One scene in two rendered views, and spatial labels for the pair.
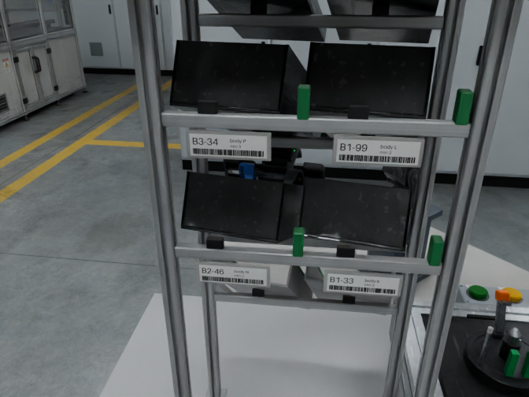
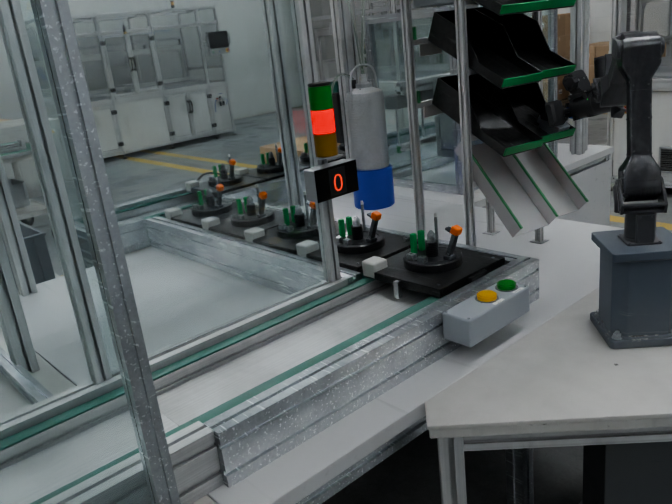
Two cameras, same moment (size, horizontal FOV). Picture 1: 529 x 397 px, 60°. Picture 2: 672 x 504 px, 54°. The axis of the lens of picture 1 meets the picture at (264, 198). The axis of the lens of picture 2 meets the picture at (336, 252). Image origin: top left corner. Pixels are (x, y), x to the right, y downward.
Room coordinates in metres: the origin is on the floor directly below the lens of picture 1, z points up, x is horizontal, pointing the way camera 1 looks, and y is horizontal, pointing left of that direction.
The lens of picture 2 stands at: (1.45, -1.66, 1.52)
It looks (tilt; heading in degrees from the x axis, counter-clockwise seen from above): 19 degrees down; 133
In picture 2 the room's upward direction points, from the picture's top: 7 degrees counter-clockwise
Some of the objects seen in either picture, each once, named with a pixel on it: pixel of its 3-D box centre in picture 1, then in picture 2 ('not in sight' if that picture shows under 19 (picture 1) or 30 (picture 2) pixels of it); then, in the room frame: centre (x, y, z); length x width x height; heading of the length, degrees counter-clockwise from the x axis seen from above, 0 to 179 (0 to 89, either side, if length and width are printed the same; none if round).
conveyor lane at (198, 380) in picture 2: not in sight; (336, 328); (0.55, -0.73, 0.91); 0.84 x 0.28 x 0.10; 83
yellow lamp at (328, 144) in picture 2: not in sight; (325, 144); (0.47, -0.61, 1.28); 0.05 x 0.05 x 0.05
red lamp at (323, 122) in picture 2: not in sight; (323, 121); (0.47, -0.61, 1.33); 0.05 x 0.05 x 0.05
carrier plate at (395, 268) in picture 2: (504, 367); (433, 266); (0.61, -0.43, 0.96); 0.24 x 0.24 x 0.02; 83
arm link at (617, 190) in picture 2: (406, 175); (638, 196); (1.05, -0.35, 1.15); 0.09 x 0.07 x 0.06; 30
